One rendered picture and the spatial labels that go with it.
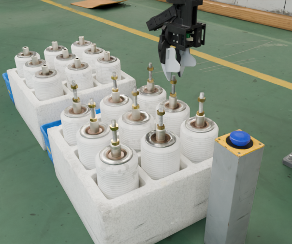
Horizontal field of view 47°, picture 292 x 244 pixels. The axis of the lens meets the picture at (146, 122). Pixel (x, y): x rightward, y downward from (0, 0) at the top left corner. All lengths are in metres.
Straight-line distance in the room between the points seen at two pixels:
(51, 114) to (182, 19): 0.59
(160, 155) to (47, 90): 0.55
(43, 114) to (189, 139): 0.55
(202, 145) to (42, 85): 0.60
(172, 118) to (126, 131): 0.13
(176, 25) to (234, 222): 0.46
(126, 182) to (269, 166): 0.58
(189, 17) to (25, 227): 0.68
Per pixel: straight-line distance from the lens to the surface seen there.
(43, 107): 1.16
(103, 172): 0.73
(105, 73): 1.25
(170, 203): 0.82
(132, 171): 0.74
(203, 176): 0.84
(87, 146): 0.81
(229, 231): 0.79
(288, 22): 2.70
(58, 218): 0.98
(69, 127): 0.91
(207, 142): 0.83
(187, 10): 0.79
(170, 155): 0.77
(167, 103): 0.95
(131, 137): 0.86
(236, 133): 0.69
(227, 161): 0.68
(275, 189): 1.09
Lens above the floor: 0.69
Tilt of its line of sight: 31 degrees down
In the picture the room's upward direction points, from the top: 1 degrees counter-clockwise
